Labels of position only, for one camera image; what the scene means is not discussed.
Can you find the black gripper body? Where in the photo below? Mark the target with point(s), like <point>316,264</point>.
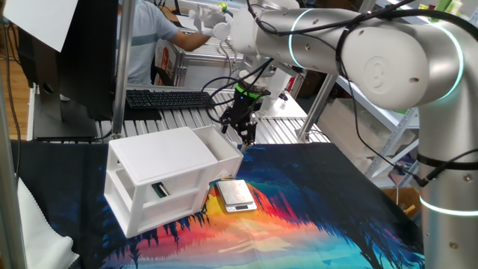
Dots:
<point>242,108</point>

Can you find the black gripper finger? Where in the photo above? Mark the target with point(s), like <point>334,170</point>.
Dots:
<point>226,119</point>
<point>248,132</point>

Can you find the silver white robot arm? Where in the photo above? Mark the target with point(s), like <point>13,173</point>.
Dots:
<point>373,56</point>

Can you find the white drawer cabinet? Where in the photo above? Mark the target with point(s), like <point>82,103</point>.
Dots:
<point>157,153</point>

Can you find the black keyboard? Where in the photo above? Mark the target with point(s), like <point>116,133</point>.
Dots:
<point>168,99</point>

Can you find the silver digital scale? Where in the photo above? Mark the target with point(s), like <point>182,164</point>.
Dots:
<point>235,194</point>

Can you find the colourful landscape print cloth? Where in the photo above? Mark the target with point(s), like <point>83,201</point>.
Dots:
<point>317,187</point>

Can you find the white robotic hand device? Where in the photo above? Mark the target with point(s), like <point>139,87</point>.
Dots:
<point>209,20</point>

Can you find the dark green flat object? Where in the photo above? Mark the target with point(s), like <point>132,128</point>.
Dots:
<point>161,189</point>

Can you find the white foam blocks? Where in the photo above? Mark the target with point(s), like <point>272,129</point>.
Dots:
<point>347,127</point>

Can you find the yellow green ball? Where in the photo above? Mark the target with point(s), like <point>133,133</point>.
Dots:
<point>223,6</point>

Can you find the person in light blue shirt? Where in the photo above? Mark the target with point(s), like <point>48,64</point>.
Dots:
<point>149,37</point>

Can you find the black computer monitor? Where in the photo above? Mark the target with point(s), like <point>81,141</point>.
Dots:
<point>89,56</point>

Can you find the white metal shelf rack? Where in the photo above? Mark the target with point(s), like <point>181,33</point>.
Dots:
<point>399,123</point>

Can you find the green cloth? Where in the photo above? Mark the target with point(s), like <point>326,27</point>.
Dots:
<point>400,111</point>

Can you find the brown cardboard box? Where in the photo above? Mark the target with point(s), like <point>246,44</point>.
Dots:
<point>401,196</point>

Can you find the white paper sheet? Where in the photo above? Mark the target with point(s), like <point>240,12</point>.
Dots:
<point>41,18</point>

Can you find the white fabric sheet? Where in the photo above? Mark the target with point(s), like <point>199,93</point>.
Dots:
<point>41,231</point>

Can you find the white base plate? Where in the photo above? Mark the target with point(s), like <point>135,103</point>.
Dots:
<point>287,108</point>

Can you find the aluminium frame post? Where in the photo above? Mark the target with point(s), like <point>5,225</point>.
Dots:
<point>123,56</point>
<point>9,187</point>

